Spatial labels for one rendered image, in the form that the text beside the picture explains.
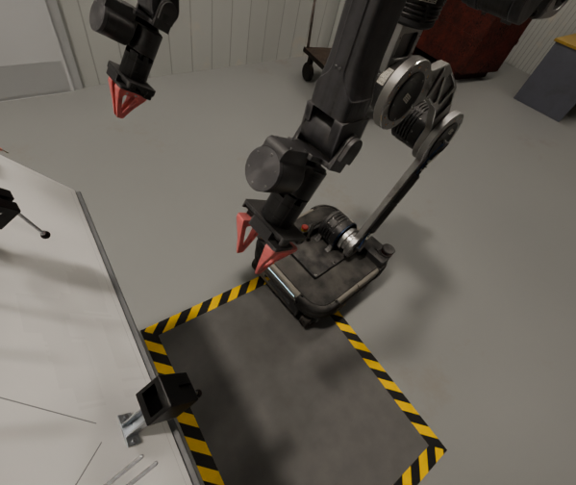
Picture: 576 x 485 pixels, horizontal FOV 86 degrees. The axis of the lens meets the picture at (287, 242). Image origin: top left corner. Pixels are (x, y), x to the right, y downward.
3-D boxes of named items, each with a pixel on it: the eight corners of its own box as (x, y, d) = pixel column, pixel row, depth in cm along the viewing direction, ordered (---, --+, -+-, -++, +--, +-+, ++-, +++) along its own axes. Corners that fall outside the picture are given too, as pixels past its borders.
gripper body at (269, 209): (278, 249, 47) (304, 210, 44) (238, 207, 51) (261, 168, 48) (301, 245, 52) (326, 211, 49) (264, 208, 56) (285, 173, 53)
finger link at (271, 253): (252, 286, 50) (281, 242, 46) (227, 256, 53) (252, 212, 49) (277, 279, 56) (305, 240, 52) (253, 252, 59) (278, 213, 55)
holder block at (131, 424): (176, 430, 52) (220, 394, 51) (115, 452, 41) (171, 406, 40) (165, 403, 54) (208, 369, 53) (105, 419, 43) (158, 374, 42)
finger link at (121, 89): (109, 118, 70) (122, 78, 66) (95, 102, 72) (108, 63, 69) (137, 126, 75) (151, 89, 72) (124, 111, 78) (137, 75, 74)
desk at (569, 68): (585, 104, 494) (635, 52, 436) (560, 123, 419) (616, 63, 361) (541, 83, 522) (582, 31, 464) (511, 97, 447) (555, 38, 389)
